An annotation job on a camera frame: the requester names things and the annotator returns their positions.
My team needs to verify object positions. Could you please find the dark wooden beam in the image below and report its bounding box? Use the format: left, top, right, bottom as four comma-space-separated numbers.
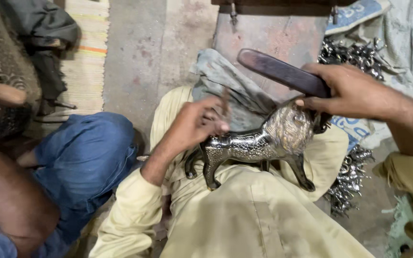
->
211, 0, 358, 16

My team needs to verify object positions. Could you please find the dark wooden mallet stick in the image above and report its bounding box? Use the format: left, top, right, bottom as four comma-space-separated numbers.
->
237, 48, 332, 99

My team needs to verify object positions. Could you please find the dark crumpled cloth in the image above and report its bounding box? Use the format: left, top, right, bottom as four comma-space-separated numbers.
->
0, 0, 81, 117

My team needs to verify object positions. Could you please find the person's left hand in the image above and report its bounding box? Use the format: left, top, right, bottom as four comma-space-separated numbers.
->
166, 95, 231, 154

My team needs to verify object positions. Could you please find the small metal chisel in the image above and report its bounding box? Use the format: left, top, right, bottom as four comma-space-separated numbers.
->
220, 87, 231, 119

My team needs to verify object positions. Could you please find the pile of shiny metal pieces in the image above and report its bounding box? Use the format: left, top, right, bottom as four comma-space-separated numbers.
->
317, 37, 390, 218

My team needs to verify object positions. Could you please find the embossed metal lion figurine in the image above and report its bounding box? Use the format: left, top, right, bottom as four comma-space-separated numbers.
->
185, 97, 332, 193

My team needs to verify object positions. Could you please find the white sack with blue print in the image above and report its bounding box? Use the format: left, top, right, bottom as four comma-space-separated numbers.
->
324, 0, 413, 153

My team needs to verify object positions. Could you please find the light wooden handle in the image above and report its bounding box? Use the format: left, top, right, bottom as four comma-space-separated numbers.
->
0, 80, 28, 107

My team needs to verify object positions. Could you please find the grey rag cloth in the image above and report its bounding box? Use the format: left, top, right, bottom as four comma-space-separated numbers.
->
189, 48, 279, 132

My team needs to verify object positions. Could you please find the reddish metal block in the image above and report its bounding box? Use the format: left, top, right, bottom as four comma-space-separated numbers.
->
212, 14, 330, 102

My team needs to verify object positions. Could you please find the person's right hand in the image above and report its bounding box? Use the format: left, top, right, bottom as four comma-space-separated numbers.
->
294, 63, 400, 121

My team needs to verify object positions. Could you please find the striped woven mat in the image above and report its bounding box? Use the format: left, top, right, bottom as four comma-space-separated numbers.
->
25, 0, 111, 138

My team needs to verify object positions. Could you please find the person's beige clothing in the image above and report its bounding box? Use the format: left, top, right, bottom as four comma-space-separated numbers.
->
88, 85, 413, 258

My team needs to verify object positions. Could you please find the green frayed cloth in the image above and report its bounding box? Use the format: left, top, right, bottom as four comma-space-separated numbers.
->
381, 194, 413, 258

